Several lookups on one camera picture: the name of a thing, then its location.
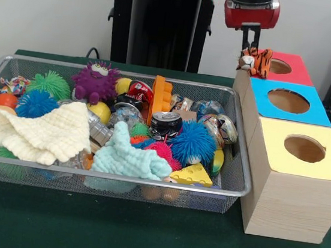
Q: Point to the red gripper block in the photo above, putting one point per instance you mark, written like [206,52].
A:
[251,16]

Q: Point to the orange striped tiger plush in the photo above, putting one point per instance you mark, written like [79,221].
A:
[259,63]

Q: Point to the shallow metal mesh bin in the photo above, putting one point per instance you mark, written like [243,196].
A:
[231,180]

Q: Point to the orange building block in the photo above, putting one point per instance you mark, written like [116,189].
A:
[159,99]

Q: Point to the blue spiky rubber ball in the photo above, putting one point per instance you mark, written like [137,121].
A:
[36,103]
[195,141]

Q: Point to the yellow cheese wedge toy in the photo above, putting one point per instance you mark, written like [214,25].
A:
[192,175]

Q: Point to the purple spiky monster toy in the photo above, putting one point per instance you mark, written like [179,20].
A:
[95,83]

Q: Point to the mint knitted cloth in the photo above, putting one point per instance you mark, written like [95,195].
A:
[125,158]

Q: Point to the green spiky rubber ball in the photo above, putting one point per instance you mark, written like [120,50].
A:
[49,84]

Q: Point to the dark green table cloth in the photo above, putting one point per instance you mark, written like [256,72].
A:
[139,235]

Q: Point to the cream knitted cloth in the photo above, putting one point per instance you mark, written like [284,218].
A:
[37,132]

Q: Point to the orange rubber ball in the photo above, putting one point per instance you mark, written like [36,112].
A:
[5,100]

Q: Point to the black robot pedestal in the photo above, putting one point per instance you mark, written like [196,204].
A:
[165,24]

